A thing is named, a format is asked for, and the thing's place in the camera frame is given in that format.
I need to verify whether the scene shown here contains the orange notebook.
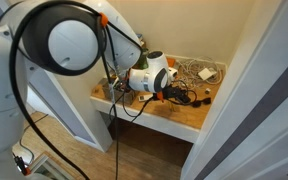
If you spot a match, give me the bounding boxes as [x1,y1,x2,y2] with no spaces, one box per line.
[166,57,177,68]

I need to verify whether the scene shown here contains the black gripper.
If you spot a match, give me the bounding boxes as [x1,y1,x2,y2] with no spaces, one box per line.
[163,85,182,99]

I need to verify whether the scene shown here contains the brown cardboard box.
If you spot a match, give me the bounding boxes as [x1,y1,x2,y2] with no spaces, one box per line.
[98,77,137,106]

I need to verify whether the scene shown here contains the black floor cable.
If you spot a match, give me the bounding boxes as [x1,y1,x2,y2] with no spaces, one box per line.
[12,113,49,164]

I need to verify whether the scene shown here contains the white cable bundle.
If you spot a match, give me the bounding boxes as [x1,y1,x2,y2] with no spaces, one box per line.
[174,55,224,91]

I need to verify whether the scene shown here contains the white power adapter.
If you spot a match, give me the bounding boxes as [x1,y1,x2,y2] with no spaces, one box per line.
[197,67,218,81]

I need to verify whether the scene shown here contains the black sunglasses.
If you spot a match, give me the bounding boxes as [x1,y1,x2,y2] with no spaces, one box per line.
[191,96,212,108]

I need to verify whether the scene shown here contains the grey metal frame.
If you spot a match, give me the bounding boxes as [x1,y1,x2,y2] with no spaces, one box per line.
[27,151,66,180]

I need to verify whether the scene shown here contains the green glass jar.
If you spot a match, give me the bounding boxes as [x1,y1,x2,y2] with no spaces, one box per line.
[137,48,150,70]

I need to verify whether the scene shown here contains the colourful book stack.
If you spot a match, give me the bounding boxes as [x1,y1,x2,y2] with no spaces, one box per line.
[135,32,145,43]

